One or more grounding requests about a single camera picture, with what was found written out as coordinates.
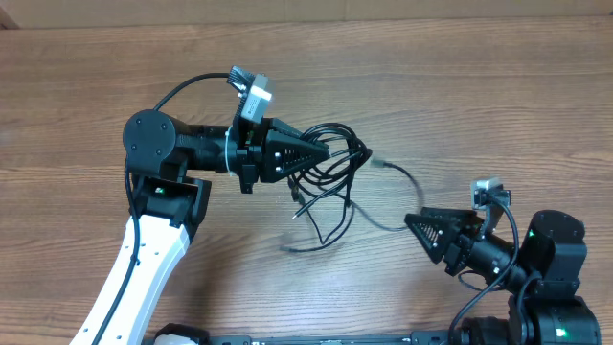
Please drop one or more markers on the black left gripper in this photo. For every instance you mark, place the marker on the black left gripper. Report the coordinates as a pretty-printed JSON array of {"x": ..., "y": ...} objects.
[{"x": 260, "y": 154}]

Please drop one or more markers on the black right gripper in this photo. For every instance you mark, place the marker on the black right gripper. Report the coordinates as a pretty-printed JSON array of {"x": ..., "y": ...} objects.
[{"x": 466, "y": 231}]

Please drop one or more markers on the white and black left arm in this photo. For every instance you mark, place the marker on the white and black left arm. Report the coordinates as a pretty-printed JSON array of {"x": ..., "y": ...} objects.
[{"x": 167, "y": 206}]

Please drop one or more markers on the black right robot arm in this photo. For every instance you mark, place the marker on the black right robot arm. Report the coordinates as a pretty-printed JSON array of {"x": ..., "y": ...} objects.
[{"x": 542, "y": 277}]

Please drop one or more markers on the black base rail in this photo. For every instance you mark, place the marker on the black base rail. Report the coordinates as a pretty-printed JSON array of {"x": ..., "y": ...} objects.
[{"x": 182, "y": 334}]

